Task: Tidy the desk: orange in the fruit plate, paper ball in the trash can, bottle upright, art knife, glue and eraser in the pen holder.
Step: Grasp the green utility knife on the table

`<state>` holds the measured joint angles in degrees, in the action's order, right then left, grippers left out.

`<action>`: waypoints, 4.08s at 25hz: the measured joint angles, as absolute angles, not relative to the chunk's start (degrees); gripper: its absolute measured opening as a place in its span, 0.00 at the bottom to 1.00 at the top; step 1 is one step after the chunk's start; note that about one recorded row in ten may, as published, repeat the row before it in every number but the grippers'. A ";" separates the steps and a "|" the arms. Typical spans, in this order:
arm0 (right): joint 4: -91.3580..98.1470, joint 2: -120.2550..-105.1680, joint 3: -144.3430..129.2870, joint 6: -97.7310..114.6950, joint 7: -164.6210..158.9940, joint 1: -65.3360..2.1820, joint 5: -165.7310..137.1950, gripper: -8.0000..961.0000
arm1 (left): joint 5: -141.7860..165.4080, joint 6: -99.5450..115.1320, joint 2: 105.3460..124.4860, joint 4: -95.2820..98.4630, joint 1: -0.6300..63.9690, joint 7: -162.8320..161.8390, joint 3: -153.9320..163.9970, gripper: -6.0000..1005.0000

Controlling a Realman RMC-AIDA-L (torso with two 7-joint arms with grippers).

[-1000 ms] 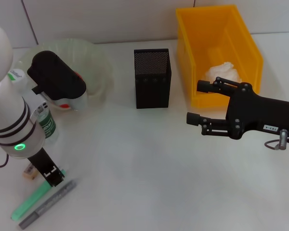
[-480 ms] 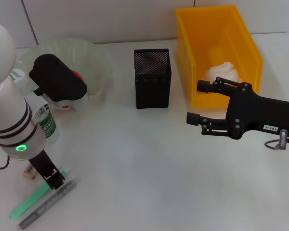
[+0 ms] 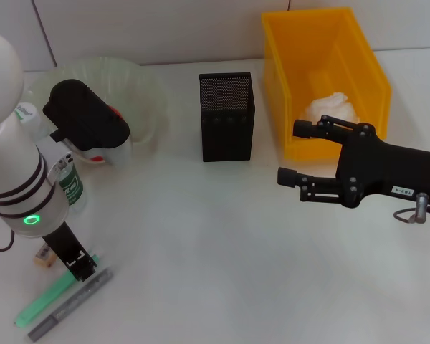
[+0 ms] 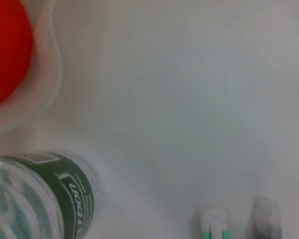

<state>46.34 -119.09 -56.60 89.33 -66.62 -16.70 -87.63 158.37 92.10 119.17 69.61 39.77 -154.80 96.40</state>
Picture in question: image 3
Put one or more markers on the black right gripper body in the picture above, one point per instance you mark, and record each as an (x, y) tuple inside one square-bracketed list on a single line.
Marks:
[(387, 168)]

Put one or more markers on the yellow plastic bin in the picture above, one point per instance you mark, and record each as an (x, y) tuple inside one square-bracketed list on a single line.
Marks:
[(326, 53)]

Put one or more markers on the white paper ball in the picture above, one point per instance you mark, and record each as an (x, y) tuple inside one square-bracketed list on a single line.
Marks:
[(331, 107)]

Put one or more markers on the grey marker pen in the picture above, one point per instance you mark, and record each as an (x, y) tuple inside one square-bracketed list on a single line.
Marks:
[(64, 313)]

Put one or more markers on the beige eraser with barcode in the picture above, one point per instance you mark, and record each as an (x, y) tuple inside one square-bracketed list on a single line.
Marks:
[(43, 258)]

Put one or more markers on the right gripper silver plug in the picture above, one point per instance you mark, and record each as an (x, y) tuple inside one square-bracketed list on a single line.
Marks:
[(420, 207)]

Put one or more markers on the mint green pen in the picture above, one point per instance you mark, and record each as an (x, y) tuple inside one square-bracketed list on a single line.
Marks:
[(39, 304)]

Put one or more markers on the green glass fruit plate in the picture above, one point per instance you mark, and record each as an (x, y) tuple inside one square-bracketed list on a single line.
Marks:
[(143, 93)]

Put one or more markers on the clear green-label water bottle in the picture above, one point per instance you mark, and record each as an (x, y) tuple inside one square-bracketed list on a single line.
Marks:
[(73, 190)]

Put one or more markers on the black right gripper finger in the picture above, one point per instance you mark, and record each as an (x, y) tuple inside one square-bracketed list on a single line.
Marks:
[(302, 129), (287, 176)]

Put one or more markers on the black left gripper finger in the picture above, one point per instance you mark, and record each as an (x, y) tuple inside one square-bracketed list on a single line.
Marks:
[(73, 270), (87, 267)]

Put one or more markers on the red-orange toy orange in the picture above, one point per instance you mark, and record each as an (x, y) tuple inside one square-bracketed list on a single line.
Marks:
[(115, 113)]

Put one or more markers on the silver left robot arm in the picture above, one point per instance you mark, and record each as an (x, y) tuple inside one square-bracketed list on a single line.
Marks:
[(10, 161)]

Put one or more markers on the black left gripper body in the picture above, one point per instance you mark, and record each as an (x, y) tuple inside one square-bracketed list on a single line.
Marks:
[(62, 242)]

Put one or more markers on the black mesh pen holder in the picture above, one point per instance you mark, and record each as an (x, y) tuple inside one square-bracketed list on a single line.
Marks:
[(225, 143)]

